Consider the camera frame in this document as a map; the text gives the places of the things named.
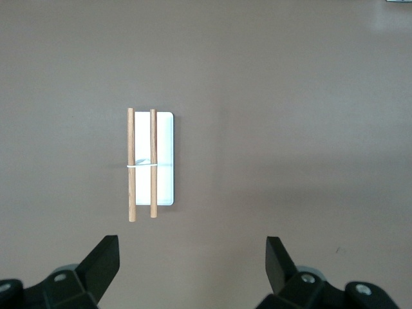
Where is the white rack with wooden bars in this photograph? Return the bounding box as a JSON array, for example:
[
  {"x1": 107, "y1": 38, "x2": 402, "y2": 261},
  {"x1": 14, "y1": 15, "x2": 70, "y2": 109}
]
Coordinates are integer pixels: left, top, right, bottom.
[{"x1": 126, "y1": 107, "x2": 176, "y2": 223}]

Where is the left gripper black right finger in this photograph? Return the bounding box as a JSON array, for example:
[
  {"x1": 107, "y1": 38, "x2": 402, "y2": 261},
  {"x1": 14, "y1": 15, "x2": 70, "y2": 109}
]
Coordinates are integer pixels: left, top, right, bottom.
[{"x1": 259, "y1": 236, "x2": 398, "y2": 309}]

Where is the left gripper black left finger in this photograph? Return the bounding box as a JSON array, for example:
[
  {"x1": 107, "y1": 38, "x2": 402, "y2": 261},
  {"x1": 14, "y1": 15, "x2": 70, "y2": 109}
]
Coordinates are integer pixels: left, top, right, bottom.
[{"x1": 0, "y1": 235, "x2": 121, "y2": 309}]

